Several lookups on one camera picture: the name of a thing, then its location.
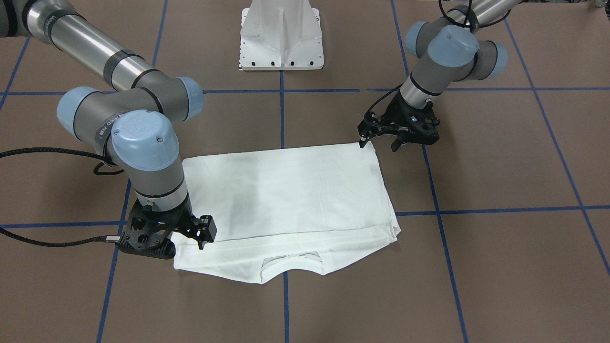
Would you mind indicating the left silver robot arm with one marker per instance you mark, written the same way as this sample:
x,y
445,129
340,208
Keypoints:
x,y
448,51

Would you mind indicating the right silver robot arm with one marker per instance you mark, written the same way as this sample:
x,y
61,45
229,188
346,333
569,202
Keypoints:
x,y
131,129

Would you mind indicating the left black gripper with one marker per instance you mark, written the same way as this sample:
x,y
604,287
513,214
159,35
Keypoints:
x,y
393,116

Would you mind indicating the white central pedestal column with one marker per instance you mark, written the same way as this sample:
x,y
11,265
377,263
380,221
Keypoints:
x,y
281,35

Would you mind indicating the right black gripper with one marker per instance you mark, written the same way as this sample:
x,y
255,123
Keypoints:
x,y
198,229

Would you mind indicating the white printed t-shirt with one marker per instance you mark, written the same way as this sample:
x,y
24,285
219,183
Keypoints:
x,y
316,208

